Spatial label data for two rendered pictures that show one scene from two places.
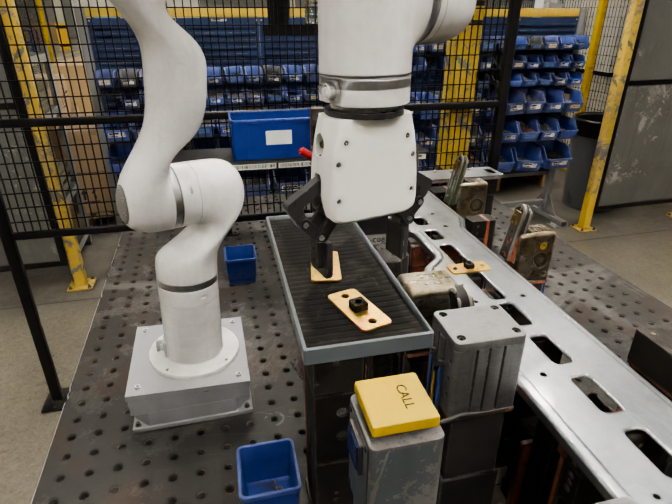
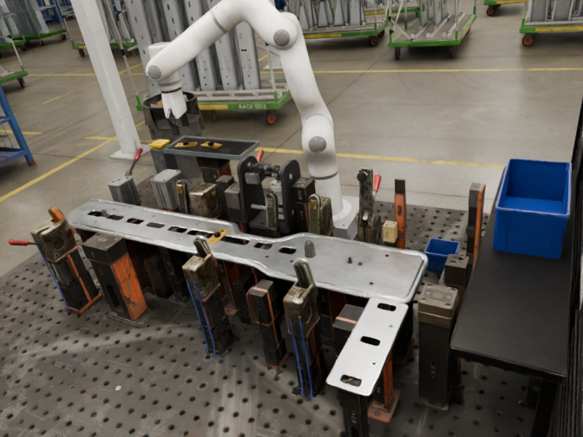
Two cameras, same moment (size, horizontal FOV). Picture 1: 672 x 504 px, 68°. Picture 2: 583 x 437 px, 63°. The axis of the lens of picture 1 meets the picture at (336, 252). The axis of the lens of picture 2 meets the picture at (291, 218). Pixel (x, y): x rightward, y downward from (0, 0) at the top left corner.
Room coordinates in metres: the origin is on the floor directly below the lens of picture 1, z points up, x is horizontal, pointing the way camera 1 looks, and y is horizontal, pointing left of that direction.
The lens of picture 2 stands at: (2.01, -1.03, 1.82)
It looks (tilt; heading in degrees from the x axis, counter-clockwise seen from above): 31 degrees down; 135
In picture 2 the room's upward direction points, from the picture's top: 9 degrees counter-clockwise
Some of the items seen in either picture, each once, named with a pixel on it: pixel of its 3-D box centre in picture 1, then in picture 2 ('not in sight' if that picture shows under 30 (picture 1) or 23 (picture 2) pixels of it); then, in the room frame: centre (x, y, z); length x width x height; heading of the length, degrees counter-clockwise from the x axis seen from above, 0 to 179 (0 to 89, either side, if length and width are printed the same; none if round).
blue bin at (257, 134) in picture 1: (275, 133); (533, 204); (1.70, 0.21, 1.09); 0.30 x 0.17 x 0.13; 104
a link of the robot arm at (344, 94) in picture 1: (362, 90); (170, 84); (0.48, -0.02, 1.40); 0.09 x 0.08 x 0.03; 119
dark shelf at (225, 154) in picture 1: (299, 155); (526, 244); (1.72, 0.13, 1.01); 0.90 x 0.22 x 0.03; 103
